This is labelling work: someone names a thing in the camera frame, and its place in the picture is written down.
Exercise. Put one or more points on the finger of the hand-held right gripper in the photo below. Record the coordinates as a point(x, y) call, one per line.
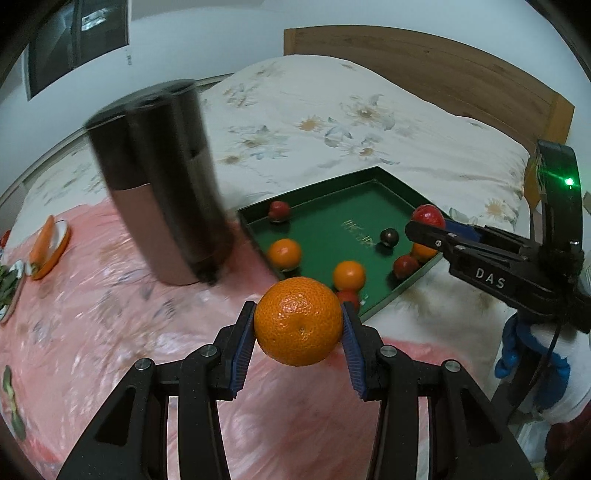
point(429, 237)
point(489, 237)

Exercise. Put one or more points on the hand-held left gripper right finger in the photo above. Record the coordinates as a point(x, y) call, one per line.
point(353, 355)

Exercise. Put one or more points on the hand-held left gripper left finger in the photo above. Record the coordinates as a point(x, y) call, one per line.
point(244, 350)

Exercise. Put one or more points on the orange mandarin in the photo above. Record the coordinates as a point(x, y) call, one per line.
point(299, 321)
point(349, 275)
point(285, 254)
point(422, 253)

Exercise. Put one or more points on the red plum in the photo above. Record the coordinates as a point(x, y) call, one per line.
point(351, 297)
point(279, 211)
point(427, 214)
point(406, 266)

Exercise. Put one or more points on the dark purple plum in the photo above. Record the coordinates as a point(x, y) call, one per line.
point(389, 237)

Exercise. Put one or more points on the green tray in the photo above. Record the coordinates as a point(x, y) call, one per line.
point(332, 217)

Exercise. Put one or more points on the person's right forearm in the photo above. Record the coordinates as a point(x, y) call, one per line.
point(577, 378)

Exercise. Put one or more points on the person's right hand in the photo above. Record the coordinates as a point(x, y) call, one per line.
point(510, 355)

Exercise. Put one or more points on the pink plastic sheet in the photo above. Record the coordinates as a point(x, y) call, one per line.
point(115, 323)

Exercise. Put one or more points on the wooden headboard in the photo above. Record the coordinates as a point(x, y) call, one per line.
point(415, 55)

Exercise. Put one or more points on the brown black electric kettle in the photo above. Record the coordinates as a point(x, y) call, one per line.
point(161, 184)

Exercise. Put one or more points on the orange rimmed plate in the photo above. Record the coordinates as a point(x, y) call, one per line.
point(59, 251)

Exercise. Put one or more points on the carrot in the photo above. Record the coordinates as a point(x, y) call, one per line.
point(42, 240)

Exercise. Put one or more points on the white plate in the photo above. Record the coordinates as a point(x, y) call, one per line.
point(10, 311)

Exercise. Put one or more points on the green spinach leaves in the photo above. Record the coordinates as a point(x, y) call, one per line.
point(7, 284)

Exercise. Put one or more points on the dark window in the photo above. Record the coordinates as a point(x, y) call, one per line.
point(69, 46)

